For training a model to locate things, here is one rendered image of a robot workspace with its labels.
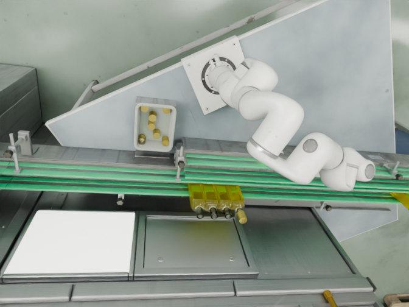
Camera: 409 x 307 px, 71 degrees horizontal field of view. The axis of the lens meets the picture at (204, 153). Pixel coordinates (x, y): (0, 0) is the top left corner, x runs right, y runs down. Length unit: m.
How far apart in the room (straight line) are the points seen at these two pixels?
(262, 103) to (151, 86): 0.68
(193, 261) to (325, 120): 0.95
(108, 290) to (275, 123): 0.76
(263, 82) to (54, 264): 0.92
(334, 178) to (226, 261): 0.54
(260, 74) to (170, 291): 0.77
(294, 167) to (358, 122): 0.98
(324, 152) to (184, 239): 0.72
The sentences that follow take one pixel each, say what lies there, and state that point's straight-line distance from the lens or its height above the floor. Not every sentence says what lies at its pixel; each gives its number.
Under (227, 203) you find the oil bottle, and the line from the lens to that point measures 1.24.
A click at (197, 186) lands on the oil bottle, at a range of 1.29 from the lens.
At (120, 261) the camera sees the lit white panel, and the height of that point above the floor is 1.26.
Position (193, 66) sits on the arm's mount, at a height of 0.81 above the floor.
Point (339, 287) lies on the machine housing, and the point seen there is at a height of 1.38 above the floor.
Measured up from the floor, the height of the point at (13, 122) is 0.48.
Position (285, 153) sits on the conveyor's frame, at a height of 0.85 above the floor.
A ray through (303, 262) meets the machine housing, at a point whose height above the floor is 1.24.
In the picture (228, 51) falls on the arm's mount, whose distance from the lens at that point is 1.26.
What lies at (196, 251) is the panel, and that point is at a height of 1.21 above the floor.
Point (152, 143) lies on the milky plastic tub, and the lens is 1.37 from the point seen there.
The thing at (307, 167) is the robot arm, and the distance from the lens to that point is 0.77.
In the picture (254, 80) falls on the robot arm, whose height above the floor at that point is 1.21.
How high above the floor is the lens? 2.01
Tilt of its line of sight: 59 degrees down
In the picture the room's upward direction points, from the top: 164 degrees clockwise
